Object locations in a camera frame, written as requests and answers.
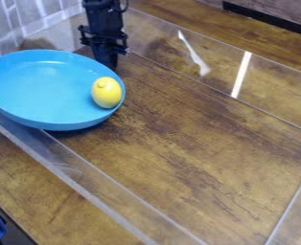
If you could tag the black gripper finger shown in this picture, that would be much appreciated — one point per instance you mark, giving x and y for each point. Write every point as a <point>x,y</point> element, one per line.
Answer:
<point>111,58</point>
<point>99,53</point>

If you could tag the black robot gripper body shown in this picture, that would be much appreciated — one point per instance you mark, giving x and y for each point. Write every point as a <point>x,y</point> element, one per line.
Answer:
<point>104,29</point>

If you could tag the blue round plastic plate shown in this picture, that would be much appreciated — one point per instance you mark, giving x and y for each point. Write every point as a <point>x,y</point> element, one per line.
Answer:
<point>45,89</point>

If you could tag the yellow lemon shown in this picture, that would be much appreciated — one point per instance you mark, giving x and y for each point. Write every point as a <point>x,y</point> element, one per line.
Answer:
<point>107,92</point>

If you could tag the dark baseboard strip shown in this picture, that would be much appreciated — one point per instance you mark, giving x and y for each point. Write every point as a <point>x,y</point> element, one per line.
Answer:
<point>263,17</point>

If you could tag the clear acrylic enclosure wall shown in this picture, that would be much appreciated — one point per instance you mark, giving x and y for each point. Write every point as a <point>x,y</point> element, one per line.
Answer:
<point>195,163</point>

